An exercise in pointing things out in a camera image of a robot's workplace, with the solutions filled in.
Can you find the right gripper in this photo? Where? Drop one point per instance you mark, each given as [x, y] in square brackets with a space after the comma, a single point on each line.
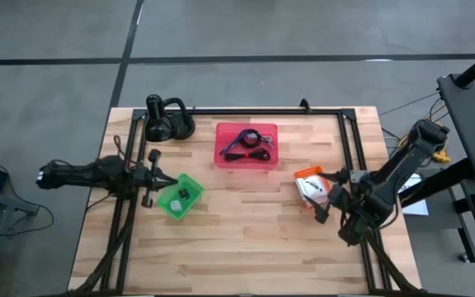
[340, 198]

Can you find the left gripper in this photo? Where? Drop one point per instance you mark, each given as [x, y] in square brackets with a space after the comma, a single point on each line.
[147, 177]

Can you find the white SD card reader box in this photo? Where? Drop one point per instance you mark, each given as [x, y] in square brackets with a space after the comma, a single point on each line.
[307, 187]

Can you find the black charger plug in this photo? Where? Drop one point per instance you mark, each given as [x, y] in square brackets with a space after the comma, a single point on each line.
[184, 194]

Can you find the white charger plug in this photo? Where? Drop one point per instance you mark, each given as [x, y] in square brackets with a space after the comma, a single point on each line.
[175, 205]

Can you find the green plastic basket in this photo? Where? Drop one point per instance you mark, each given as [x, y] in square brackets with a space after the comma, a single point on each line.
[194, 187]

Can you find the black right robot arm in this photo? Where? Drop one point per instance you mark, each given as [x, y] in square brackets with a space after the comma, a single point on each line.
[402, 165]

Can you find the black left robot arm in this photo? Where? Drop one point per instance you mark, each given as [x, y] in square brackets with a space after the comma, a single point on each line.
[81, 175]

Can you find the pink plastic bin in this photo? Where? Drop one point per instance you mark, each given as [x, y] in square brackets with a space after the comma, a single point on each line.
[229, 163]

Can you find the orange plastic basket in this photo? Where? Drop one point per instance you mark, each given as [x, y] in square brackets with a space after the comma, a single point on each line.
[307, 171]

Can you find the black gooseneck desk lamp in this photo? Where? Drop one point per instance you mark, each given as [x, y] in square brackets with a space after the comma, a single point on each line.
[159, 128]

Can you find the black clamp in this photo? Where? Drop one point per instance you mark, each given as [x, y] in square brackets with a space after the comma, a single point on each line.
[305, 106]

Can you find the white paper sheet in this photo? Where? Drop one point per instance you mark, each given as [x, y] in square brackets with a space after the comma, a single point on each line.
[417, 208]

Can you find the black desk stand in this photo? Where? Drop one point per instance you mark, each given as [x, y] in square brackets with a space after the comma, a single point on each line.
[439, 185]

